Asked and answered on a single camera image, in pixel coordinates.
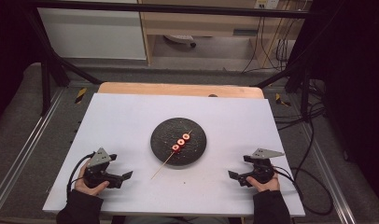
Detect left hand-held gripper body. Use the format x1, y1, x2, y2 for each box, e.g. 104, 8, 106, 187
83, 147, 118, 189

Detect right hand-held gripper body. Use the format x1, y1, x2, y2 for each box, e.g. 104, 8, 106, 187
243, 147, 286, 185

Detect thin wooden skewer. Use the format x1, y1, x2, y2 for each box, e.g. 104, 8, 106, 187
150, 130, 193, 180

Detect black speckled round plate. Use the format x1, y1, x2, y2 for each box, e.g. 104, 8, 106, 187
149, 117, 208, 167

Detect person's right hand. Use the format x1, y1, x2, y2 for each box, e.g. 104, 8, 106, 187
246, 172, 281, 193

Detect person's left hand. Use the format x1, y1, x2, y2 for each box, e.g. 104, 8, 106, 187
74, 161, 111, 197

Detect white board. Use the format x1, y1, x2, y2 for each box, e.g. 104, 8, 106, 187
42, 92, 306, 217

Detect yellow black tape strip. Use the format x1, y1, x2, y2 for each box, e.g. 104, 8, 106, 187
274, 92, 292, 107
74, 87, 88, 105

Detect wooden table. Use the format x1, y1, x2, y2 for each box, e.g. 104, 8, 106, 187
97, 81, 266, 100

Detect white cabinet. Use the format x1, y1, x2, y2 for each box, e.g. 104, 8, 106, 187
37, 7, 147, 61

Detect light wooden desk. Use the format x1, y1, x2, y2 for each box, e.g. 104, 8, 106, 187
137, 0, 303, 66

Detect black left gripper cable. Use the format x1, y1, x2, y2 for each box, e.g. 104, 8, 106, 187
65, 151, 95, 202

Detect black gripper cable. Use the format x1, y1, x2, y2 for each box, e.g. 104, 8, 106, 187
65, 151, 95, 202
271, 166, 335, 217

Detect aluminium rail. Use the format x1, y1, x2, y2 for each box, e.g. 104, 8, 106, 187
298, 120, 357, 224
0, 88, 65, 209

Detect black floor cables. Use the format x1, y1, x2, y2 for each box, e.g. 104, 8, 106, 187
273, 78, 327, 180

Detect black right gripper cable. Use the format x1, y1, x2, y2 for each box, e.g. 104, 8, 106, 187
271, 166, 335, 217

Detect bundle of hanging cables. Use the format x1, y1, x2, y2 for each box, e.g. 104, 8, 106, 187
242, 15, 299, 74

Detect white wall socket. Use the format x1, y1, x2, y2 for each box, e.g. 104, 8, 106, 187
254, 0, 280, 9

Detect black metal frame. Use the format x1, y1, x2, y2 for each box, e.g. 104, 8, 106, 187
22, 0, 329, 116

